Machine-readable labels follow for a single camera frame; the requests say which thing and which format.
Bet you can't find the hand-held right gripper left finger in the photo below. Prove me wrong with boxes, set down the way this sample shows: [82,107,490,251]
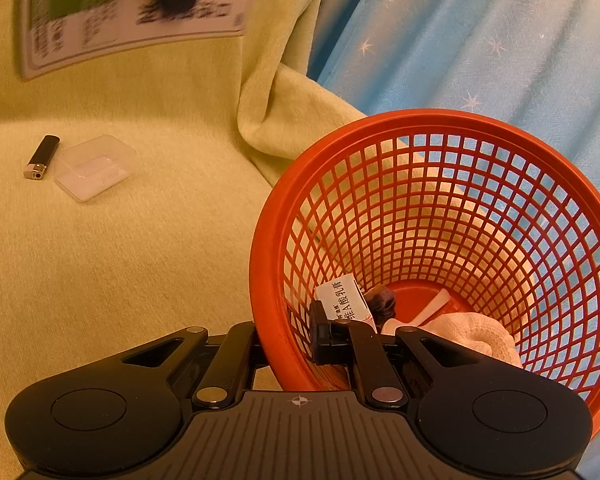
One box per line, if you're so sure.
[120,321,263,409]

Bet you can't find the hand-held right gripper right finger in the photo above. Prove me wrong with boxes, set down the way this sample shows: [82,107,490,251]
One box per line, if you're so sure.
[309,300,486,409]

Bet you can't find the white ointment box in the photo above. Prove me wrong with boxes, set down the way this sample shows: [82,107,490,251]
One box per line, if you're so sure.
[314,274,378,333]

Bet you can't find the small brown spray bottle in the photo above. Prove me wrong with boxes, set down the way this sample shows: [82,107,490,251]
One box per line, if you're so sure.
[362,286,398,328]

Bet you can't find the green cardboard box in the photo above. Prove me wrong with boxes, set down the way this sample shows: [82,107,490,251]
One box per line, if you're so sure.
[11,0,261,82]

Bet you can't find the white sock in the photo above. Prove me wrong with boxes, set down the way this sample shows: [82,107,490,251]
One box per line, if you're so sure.
[380,311,523,368]

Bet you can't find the clear plastic tray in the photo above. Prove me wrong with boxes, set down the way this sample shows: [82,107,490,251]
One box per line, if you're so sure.
[54,134,137,204]

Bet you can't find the orange mesh plastic basket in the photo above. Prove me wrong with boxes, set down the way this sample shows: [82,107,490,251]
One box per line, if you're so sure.
[249,108,600,436]

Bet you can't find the yellow-green blanket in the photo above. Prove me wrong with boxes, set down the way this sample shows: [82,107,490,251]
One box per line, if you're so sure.
[0,0,371,411]

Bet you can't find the black lighter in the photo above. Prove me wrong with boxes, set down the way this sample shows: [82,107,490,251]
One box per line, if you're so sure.
[23,135,61,181]

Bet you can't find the blue star-print curtain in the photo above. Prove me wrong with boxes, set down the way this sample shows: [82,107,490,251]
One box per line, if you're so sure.
[307,0,600,241]

